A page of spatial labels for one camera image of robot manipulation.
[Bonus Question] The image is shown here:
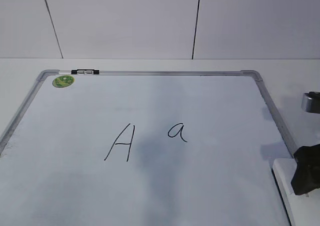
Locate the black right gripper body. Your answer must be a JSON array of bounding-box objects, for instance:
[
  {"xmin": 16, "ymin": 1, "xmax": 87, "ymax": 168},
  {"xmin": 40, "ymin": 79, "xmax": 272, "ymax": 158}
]
[{"xmin": 291, "ymin": 144, "xmax": 320, "ymax": 196}]

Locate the white rectangular board eraser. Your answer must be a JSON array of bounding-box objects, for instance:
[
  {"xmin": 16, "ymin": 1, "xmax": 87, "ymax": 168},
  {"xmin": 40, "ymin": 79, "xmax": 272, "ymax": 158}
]
[{"xmin": 272, "ymin": 158, "xmax": 299, "ymax": 226}]

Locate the white aluminium-framed whiteboard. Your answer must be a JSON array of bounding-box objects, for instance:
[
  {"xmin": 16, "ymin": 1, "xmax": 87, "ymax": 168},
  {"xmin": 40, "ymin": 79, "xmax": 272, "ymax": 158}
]
[{"xmin": 0, "ymin": 70, "xmax": 291, "ymax": 226}]

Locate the green round magnet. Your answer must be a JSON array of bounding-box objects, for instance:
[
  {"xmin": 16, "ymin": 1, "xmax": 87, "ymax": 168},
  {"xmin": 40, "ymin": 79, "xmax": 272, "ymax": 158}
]
[{"xmin": 52, "ymin": 75, "xmax": 75, "ymax": 88}]

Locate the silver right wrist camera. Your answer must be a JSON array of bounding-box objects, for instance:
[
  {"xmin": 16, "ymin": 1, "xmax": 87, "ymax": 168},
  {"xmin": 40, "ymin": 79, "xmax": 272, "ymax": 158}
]
[{"xmin": 301, "ymin": 91, "xmax": 320, "ymax": 114}]

